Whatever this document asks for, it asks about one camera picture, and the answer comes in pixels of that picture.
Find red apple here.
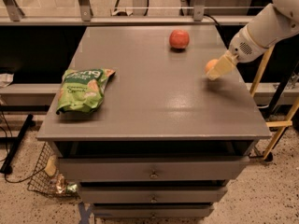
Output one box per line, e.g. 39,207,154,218
169,30,190,49

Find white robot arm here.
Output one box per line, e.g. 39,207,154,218
205,0,299,80

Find green rice chip bag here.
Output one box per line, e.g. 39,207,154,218
56,68,115,115

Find middle grey drawer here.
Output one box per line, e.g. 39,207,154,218
78,187,227,203

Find orange fruit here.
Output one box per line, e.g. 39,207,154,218
205,59,218,73

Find wire basket on floor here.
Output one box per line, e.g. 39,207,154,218
27,143,78,198

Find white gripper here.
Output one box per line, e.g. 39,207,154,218
206,26,267,80

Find bottom grey drawer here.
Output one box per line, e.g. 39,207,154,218
93,205,214,218

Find grey drawer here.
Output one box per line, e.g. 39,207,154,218
78,187,227,203
59,156,249,182
93,205,214,218

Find black cable behind cabinet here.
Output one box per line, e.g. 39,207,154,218
204,13,232,49

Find grey drawer cabinet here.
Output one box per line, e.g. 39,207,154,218
38,26,270,210

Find black stand leg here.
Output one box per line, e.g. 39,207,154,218
0,115,34,175

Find black cable on floor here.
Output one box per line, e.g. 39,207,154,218
0,109,48,185

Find yellow wooden ladder frame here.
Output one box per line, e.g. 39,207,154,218
249,46,299,162

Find snack wrapper in basket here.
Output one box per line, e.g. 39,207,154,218
55,174,78,195

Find grey metal rail shelf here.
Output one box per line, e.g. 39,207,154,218
0,16,253,26

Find top grey drawer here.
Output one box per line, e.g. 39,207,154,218
59,156,249,182

